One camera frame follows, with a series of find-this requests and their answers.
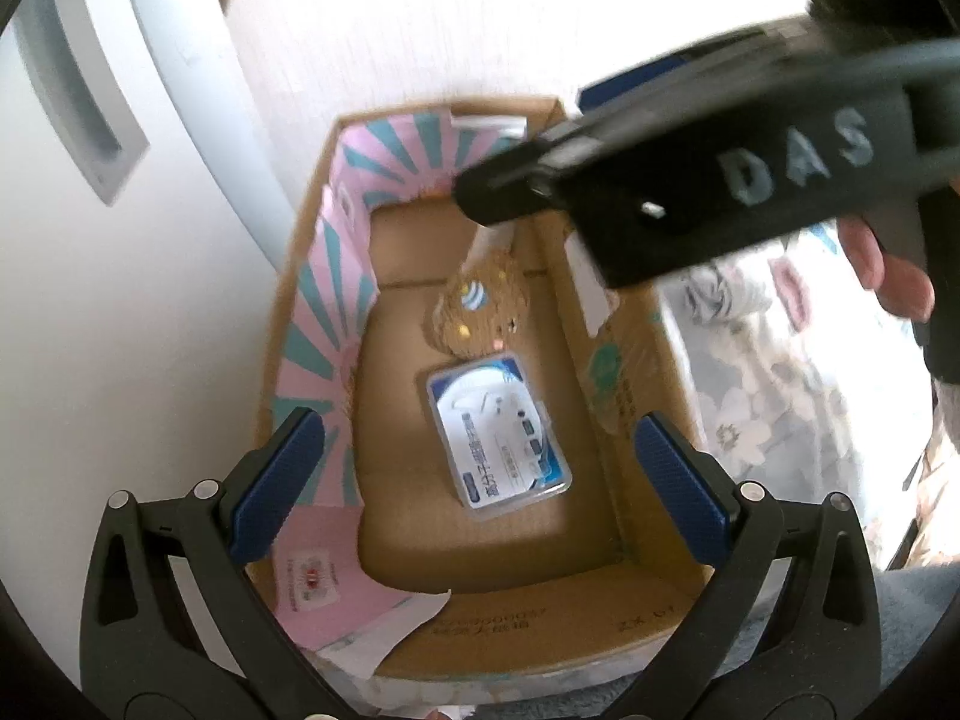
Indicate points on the person's right hand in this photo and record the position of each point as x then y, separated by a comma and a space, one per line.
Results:
892, 270

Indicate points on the brown cookie plush toy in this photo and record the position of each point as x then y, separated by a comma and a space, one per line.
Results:
480, 307

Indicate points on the clear packet with blue label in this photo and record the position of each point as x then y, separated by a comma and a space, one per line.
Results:
496, 435

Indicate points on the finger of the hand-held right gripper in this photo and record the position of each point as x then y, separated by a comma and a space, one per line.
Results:
601, 94
517, 180

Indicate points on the brown cardboard box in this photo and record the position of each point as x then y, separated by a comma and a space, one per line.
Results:
570, 540

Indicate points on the white cabinet door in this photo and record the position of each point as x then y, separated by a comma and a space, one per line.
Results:
90, 315

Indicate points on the pink paper sheet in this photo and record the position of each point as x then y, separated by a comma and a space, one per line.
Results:
330, 585

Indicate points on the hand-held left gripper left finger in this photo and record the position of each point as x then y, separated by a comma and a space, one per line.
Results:
276, 481

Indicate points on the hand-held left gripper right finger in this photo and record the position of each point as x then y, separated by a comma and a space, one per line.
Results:
684, 496

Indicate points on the white paper sheet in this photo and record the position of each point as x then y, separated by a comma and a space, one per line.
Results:
375, 637

